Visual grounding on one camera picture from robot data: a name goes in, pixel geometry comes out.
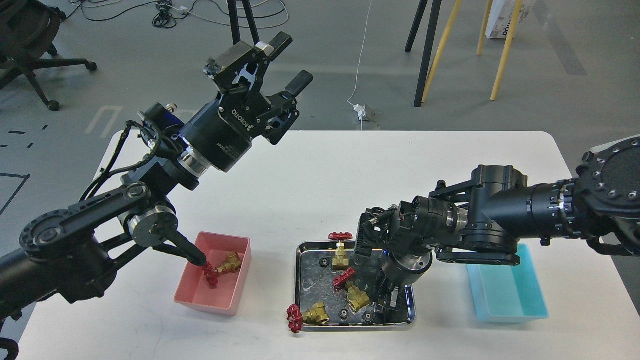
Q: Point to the small black gear bottom right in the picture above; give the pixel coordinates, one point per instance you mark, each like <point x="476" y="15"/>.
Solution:
<point x="368" y="318"/>

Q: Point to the small black gear bottom centre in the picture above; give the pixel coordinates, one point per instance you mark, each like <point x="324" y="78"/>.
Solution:
<point x="343" y="314"/>

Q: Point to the black stand legs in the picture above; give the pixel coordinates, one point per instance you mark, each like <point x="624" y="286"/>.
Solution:
<point x="435" y="11"/>

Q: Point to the brass valve top red handle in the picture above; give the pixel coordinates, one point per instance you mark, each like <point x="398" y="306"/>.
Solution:
<point x="340" y="261"/>

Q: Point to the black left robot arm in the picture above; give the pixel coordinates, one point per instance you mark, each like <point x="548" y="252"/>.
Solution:
<point x="77" y="251"/>

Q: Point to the brass valve bottom red handle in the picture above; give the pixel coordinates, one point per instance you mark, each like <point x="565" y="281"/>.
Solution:
<point x="316" y="315"/>

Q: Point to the light blue plastic box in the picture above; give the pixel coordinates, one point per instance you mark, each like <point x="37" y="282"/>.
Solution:
<point x="508" y="294"/>

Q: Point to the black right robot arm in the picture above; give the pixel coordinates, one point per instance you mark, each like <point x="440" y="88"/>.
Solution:
<point x="482" y="220"/>

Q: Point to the black office chair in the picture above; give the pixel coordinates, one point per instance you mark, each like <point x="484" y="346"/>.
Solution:
<point x="27" y="32"/>

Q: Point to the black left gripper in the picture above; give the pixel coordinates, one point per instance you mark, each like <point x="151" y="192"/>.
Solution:
<point x="222" y="131"/>

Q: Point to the white cardboard box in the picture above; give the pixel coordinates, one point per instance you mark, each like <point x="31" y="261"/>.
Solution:
<point x="499" y="19"/>

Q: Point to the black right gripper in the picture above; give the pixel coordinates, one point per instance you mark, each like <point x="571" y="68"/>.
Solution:
<point x="398" y="271"/>

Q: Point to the brass valve red handle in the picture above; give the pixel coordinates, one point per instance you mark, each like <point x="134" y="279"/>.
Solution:
<point x="316" y="315"/>
<point x="231" y="264"/>
<point x="357" y="299"/>
<point x="340" y="261"/>

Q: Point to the shiny metal tray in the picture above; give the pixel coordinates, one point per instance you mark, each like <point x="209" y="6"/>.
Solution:
<point x="307" y="268"/>

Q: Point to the pink plastic box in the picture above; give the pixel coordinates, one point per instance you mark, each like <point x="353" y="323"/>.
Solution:
<point x="217" y="286"/>

